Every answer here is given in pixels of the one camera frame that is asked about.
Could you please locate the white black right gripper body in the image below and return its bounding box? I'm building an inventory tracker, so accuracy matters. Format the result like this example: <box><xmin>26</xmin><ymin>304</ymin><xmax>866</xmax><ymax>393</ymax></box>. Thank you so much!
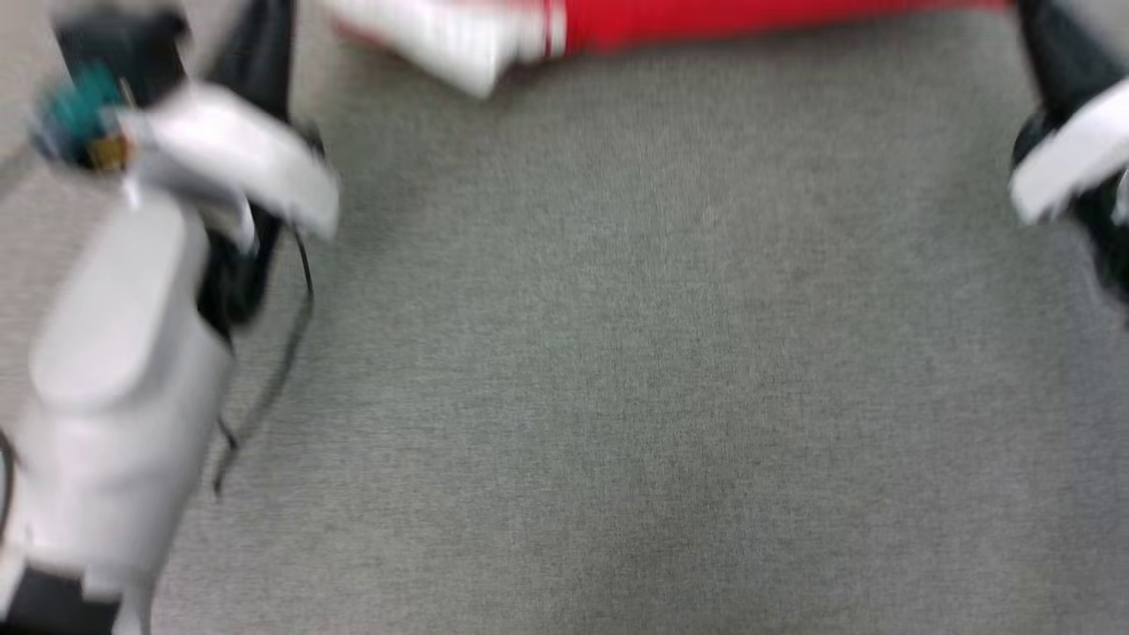
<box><xmin>1008</xmin><ymin>78</ymin><xmax>1129</xmax><ymax>305</ymax></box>

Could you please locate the red and white garment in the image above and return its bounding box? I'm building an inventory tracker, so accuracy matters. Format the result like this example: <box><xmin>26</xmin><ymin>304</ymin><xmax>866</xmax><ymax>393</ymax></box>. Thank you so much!
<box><xmin>319</xmin><ymin>0</ymin><xmax>1013</xmax><ymax>100</ymax></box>

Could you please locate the teal left camera connector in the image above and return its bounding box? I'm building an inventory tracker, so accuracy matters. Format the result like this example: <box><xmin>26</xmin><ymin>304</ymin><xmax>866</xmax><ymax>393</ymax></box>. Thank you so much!
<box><xmin>30</xmin><ymin>62</ymin><xmax>130</xmax><ymax>174</ymax></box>

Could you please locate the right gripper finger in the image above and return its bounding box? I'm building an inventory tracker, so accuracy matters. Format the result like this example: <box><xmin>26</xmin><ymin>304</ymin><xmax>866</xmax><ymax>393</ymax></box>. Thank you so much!
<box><xmin>1014</xmin><ymin>0</ymin><xmax>1126</xmax><ymax>121</ymax></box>

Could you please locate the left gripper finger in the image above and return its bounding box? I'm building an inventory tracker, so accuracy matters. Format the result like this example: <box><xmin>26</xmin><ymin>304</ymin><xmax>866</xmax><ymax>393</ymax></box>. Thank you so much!
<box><xmin>208</xmin><ymin>0</ymin><xmax>297</xmax><ymax>120</ymax></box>

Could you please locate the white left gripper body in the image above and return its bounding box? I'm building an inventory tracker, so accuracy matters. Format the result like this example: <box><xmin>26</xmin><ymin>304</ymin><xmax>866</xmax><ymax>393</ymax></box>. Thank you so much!
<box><xmin>122</xmin><ymin>81</ymin><xmax>341</xmax><ymax>341</ymax></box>

